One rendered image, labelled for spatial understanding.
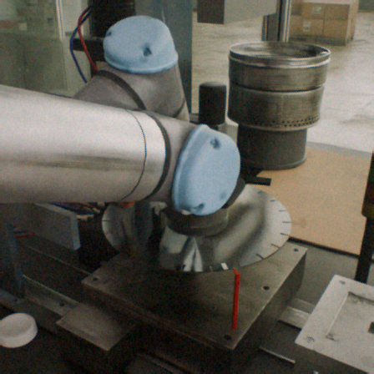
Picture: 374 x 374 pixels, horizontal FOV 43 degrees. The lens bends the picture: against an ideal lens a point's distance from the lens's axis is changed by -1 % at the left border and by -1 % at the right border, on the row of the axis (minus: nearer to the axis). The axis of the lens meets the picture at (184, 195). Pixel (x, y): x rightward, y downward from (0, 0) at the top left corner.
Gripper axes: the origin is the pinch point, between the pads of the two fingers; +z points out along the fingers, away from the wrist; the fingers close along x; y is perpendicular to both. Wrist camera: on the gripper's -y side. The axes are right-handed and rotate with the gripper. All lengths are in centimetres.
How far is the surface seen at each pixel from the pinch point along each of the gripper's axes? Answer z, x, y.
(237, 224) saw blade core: 4.7, -3.4, -6.0
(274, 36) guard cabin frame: 50, -94, 40
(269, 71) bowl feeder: 29, -59, 21
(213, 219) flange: 3.1, -1.4, -2.6
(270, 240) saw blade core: 2.8, -3.0, -12.8
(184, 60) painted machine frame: 38, -58, 52
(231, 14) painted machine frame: -0.9, -43.5, 21.3
